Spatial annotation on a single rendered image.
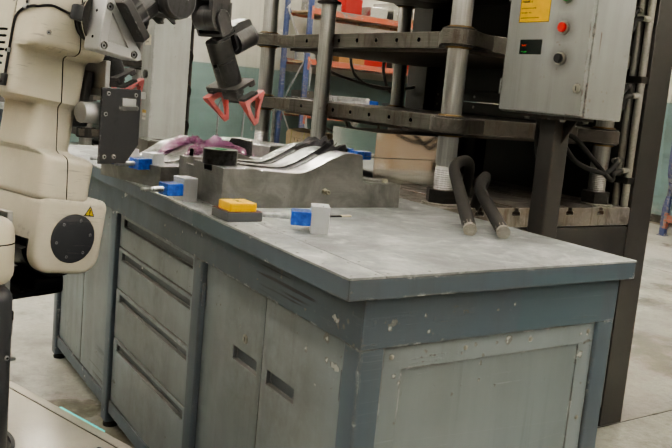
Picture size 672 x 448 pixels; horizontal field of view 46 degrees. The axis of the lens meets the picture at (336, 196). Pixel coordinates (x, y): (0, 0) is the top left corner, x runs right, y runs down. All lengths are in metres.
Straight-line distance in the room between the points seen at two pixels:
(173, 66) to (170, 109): 0.34
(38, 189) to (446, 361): 0.88
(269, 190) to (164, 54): 4.56
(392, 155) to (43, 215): 1.34
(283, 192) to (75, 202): 0.46
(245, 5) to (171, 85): 3.80
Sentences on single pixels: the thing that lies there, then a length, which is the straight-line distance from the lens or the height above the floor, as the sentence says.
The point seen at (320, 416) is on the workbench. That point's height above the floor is 0.51.
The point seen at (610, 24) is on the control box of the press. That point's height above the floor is 1.31.
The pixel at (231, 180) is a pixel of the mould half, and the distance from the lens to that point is 1.77.
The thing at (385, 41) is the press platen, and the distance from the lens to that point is 2.65.
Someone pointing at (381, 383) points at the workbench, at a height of 0.61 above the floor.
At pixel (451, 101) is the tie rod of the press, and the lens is 2.26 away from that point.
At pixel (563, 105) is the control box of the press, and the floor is 1.10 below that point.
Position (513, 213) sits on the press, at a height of 0.76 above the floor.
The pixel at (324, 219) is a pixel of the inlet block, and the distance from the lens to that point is 1.54.
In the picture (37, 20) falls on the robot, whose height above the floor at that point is 1.16.
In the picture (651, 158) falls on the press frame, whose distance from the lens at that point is 2.89.
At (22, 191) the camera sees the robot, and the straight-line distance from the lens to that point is 1.74.
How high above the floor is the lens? 1.08
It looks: 7 degrees down
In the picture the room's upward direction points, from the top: 5 degrees clockwise
